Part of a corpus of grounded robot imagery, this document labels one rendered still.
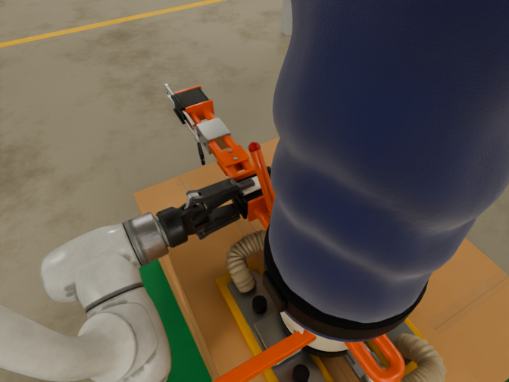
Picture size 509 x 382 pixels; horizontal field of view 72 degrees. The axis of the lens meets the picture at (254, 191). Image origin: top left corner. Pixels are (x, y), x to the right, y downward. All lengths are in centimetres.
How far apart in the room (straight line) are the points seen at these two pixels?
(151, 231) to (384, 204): 46
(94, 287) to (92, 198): 172
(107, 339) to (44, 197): 195
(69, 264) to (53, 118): 248
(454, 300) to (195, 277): 88
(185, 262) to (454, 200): 62
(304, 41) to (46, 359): 45
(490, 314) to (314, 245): 106
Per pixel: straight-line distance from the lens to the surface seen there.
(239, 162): 80
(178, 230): 67
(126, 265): 66
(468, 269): 144
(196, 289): 77
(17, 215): 247
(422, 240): 34
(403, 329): 76
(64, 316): 197
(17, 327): 50
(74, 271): 66
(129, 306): 63
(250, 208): 69
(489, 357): 132
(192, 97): 96
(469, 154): 27
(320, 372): 70
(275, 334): 68
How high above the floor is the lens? 163
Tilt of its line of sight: 49 degrees down
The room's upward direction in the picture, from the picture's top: straight up
